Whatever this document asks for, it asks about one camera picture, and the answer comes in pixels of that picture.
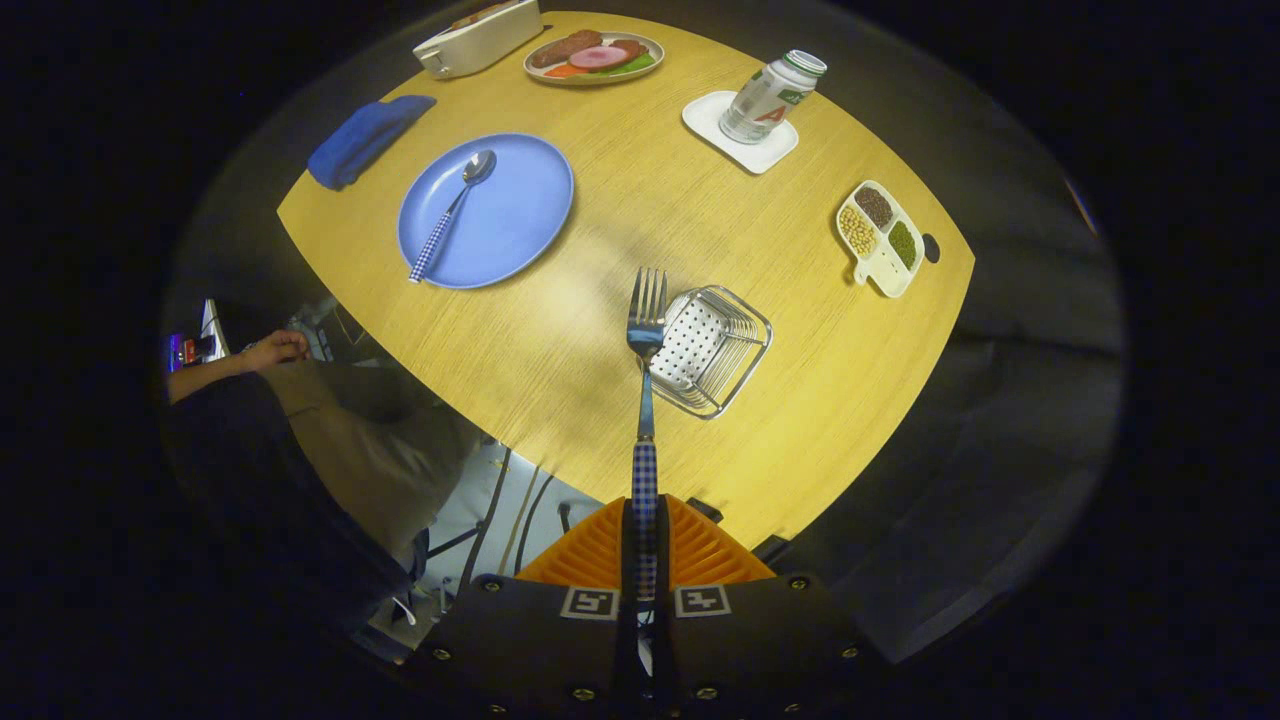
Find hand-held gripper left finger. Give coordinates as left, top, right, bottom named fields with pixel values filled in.
left=405, top=497, right=641, bottom=716

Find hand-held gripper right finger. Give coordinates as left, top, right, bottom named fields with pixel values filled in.
left=652, top=495, right=886, bottom=716

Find fork with blue checked handle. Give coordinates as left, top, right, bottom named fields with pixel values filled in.
left=627, top=267, right=669, bottom=601

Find spoon with blue checked handle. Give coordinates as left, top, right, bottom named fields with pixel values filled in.
left=408, top=150, right=498, bottom=285

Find person's trouser leg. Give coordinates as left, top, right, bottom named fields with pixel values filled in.
left=260, top=358, right=486, bottom=571

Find white divided bean dish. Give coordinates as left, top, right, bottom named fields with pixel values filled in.
left=836, top=180, right=924, bottom=300

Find blue round plate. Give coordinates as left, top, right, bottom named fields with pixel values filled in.
left=397, top=132, right=576, bottom=291

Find purple lit device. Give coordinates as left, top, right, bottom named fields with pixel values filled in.
left=168, top=300, right=231, bottom=373

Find white square coaster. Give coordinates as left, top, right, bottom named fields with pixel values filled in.
left=682, top=91, right=800, bottom=176

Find blue folded cloth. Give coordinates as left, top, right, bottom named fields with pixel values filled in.
left=306, top=95, right=438, bottom=191

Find white drink bottle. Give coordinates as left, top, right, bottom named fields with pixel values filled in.
left=718, top=50, right=828, bottom=145

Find oval plate with food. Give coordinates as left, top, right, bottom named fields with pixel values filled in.
left=523, top=29, right=666, bottom=87

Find brown meat patty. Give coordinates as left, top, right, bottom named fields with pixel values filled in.
left=530, top=30, right=604, bottom=69

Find white toaster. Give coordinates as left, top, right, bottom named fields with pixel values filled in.
left=413, top=0, right=544, bottom=80

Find toast slices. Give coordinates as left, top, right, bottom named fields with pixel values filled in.
left=450, top=0, right=521, bottom=29

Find black cable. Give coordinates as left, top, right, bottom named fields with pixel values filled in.
left=515, top=465, right=556, bottom=576

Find metal wire basket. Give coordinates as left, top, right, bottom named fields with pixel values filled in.
left=648, top=285, right=774, bottom=419

